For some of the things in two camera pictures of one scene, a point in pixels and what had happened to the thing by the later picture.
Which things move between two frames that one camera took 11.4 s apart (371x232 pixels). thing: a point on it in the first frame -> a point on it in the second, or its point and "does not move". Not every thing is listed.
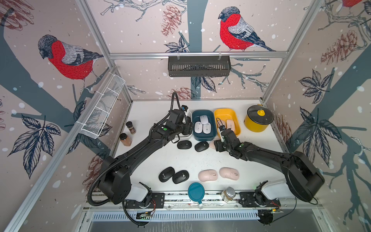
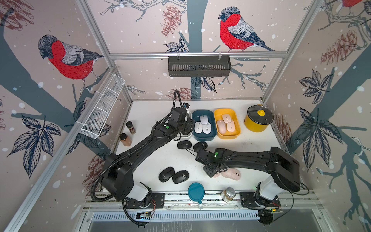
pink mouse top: (211, 144) -> (226, 118)
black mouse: (201, 146) does not move
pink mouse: (230, 124) does not move
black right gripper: (218, 144) -> (207, 172)
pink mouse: (229, 173) does not move
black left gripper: (188, 129) does not move
